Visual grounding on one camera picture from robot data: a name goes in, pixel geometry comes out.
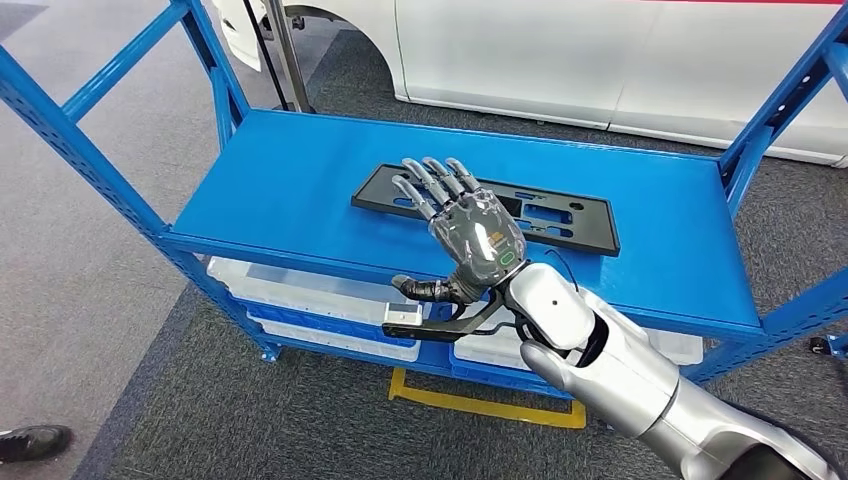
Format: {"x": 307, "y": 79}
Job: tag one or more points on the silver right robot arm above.
{"x": 596, "y": 371}

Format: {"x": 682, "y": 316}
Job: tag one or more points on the white car body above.
{"x": 530, "y": 60}

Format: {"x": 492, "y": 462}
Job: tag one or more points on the grey metal pole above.
{"x": 286, "y": 53}

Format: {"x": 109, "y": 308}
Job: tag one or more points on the person's black shoe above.
{"x": 33, "y": 442}

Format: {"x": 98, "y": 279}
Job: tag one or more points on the black plastic panel part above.
{"x": 599, "y": 232}

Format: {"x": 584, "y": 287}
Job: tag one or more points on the blue metal shelf rack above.
{"x": 298, "y": 172}

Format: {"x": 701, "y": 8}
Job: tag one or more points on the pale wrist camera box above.
{"x": 403, "y": 314}

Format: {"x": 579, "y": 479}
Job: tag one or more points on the blue metal rack frame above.
{"x": 840, "y": 344}

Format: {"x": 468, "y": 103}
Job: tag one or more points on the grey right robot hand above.
{"x": 480, "y": 242}

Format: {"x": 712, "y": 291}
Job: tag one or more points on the black caster wheel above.
{"x": 820, "y": 345}

